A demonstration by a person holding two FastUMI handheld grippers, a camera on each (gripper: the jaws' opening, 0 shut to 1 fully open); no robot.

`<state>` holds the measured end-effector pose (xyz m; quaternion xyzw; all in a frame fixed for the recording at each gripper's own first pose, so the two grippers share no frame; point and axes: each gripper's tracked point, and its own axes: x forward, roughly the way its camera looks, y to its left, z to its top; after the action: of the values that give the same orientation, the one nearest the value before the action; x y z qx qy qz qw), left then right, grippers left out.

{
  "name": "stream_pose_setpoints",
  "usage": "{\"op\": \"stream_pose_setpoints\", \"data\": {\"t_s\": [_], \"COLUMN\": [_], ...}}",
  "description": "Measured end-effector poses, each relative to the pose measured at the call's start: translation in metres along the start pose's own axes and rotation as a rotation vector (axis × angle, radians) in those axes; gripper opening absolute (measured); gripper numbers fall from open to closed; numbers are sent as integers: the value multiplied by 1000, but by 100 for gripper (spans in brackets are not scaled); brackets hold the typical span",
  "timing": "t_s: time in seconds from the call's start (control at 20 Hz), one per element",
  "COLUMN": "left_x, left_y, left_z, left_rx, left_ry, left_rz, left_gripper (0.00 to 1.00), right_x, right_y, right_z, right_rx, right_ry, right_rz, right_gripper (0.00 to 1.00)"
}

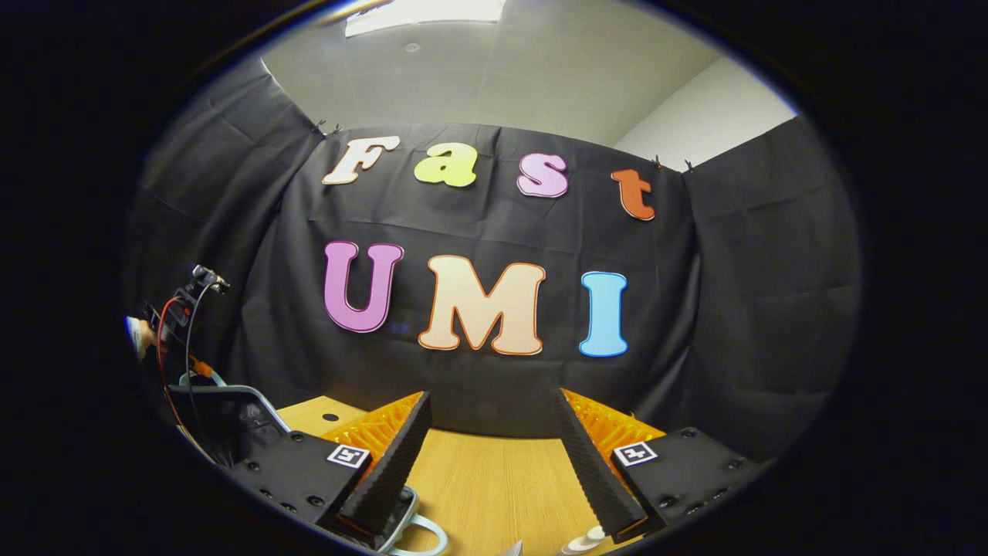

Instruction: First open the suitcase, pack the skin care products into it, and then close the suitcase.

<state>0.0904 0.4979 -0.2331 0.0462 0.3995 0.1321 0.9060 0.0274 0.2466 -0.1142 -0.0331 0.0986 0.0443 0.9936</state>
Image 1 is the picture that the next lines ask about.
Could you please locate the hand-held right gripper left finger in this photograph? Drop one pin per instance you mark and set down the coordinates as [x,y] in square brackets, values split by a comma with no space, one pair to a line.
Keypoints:
[394,471]

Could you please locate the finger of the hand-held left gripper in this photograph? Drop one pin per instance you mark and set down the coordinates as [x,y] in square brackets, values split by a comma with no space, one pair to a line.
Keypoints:
[202,368]

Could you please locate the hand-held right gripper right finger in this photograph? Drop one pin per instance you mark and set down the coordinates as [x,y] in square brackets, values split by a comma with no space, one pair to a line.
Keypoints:
[590,471]

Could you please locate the light blue suitcase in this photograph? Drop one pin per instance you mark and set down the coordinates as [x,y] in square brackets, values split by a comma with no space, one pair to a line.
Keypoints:
[231,425]

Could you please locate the white pump bottle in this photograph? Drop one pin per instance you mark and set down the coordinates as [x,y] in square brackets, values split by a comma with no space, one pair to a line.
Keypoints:
[587,540]

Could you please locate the black backdrop cloth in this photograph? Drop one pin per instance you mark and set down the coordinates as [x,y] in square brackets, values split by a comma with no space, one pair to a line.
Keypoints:
[733,309]

